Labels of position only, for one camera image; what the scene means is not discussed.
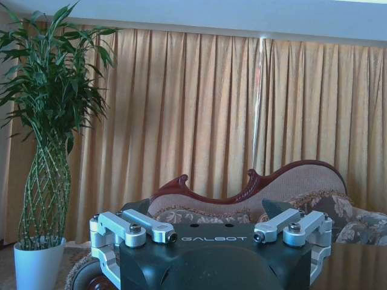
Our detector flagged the grey floral sofa cushion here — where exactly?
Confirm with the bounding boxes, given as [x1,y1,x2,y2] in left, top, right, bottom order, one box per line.
[331,208,387,246]

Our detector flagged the tall green bamboo plant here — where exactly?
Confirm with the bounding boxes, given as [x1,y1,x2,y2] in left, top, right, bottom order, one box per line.
[0,0,122,251]

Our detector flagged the wide tan pleated curtain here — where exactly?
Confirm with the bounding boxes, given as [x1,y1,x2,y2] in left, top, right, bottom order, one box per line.
[0,22,264,245]

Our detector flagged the round brown footstool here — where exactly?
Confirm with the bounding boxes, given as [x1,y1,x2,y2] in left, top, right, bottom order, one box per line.
[65,250,122,290]

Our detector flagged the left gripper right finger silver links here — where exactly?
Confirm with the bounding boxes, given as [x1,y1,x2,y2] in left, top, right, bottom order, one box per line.
[253,198,334,282]

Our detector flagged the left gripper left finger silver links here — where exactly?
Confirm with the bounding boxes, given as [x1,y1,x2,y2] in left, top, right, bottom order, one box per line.
[89,198,179,285]

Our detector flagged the narrow tan pleated curtain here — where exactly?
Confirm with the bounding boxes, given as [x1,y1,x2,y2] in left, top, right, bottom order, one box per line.
[253,37,387,209]

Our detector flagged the white plant pot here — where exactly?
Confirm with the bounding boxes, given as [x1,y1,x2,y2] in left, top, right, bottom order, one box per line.
[13,236,67,290]

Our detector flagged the brown fringed floral cushion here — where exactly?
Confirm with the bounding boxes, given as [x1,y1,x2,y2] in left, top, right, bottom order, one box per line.
[288,190,355,219]

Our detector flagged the carved wood frame sofa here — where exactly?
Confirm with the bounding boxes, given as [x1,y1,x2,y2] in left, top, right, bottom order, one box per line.
[149,159,387,246]

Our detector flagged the long floral sofa cushion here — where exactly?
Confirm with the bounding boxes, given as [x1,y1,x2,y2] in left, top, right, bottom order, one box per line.
[154,204,261,226]

